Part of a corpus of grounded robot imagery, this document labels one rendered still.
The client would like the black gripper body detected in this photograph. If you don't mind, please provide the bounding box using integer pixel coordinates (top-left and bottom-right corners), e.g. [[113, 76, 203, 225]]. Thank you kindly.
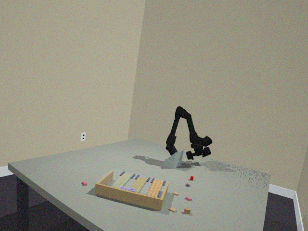
[[186, 147, 211, 160]]

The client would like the tan wooden tray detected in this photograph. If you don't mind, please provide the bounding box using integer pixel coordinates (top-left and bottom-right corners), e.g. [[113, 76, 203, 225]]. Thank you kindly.
[[95, 168, 169, 210]]

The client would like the small orange-brown cube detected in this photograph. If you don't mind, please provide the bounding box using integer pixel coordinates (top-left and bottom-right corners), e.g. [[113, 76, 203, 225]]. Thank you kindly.
[[184, 208, 190, 214]]

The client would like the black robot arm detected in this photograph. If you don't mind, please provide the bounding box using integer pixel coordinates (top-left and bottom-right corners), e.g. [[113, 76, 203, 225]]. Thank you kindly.
[[166, 106, 212, 155]]

